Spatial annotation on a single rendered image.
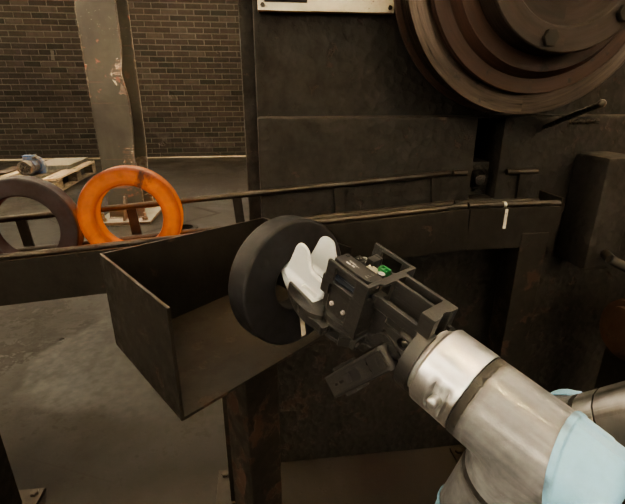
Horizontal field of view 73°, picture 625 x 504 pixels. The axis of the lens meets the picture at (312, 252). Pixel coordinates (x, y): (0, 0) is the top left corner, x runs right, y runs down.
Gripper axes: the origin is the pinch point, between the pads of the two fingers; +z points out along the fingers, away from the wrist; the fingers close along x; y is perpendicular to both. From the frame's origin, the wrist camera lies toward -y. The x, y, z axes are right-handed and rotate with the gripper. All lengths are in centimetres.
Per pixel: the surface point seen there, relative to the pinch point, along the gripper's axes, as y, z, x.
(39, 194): -10, 49, 16
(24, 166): -165, 435, -43
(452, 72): 20.4, 12.1, -42.2
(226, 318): -15.5, 10.1, 1.2
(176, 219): -12.2, 35.1, -3.0
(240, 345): -13.8, 2.9, 3.5
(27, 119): -198, 686, -96
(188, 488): -81, 22, -1
